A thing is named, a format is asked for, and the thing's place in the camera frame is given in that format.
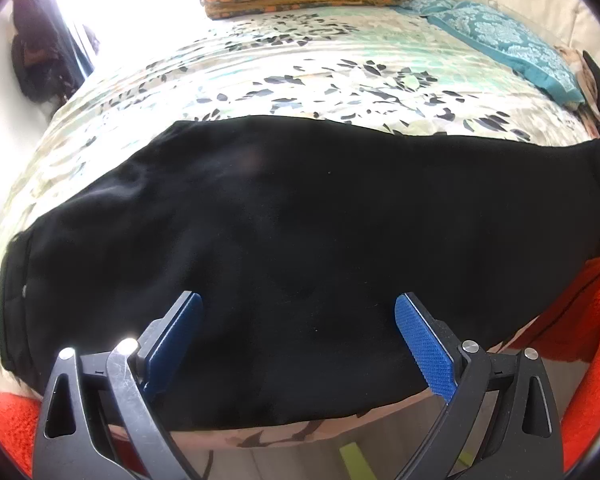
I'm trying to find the person's right forearm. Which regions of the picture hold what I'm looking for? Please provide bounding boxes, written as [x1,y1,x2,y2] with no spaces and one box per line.
[517,254,600,480]

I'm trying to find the person's left forearm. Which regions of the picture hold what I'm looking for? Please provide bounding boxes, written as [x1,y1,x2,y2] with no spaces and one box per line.
[0,392,42,476]

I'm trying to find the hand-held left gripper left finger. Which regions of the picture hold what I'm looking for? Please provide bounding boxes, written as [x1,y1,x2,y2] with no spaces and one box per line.
[32,290,204,480]

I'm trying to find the yellow-green strip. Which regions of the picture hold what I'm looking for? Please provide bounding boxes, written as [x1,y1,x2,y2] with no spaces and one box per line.
[339,442,376,480]

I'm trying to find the black pants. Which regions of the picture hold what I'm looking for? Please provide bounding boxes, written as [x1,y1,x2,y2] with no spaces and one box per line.
[0,115,600,433]

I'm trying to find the teal patterned pillow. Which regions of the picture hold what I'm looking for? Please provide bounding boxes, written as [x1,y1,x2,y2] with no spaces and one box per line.
[400,0,586,106]

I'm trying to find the bed with floral sheet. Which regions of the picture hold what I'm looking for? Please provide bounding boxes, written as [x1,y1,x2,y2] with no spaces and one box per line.
[0,0,600,453]

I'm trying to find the tan patterned cloth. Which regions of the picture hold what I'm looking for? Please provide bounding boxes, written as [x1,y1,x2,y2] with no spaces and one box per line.
[555,45,600,136]

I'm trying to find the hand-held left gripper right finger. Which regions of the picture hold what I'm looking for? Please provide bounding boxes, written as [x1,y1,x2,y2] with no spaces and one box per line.
[394,291,565,480]

